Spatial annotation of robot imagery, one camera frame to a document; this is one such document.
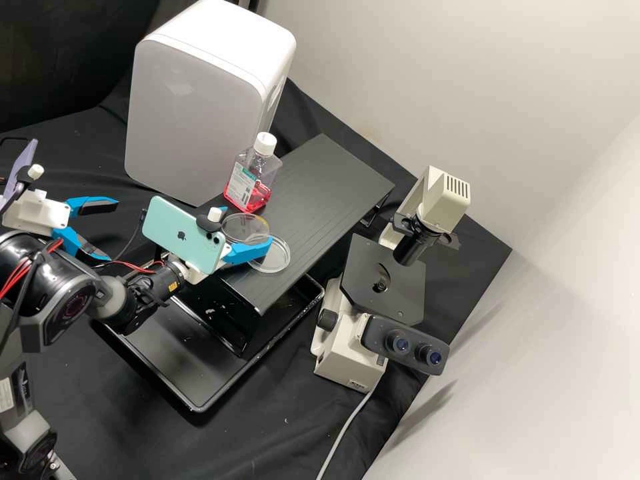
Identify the cream microscope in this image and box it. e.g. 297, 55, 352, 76
310, 164, 474, 394

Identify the black cable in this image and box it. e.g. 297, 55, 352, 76
111, 209, 147, 263

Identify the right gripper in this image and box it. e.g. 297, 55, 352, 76
167, 235, 275, 287

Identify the grey cable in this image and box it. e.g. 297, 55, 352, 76
316, 383, 377, 480

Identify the red liquid bottle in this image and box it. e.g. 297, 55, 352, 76
223, 131, 284, 214

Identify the right wrist camera phone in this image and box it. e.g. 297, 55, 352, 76
141, 195, 233, 277

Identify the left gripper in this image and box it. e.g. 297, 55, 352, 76
1, 189, 121, 262

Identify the black platform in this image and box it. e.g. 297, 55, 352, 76
196, 133, 397, 357

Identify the petri dish lid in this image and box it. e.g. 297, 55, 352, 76
219, 211, 271, 247

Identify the white box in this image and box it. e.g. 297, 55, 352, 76
123, 0, 297, 207

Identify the petri dish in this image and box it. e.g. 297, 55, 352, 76
247, 231, 293, 274

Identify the black tray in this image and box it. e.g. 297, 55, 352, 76
91, 271, 327, 414

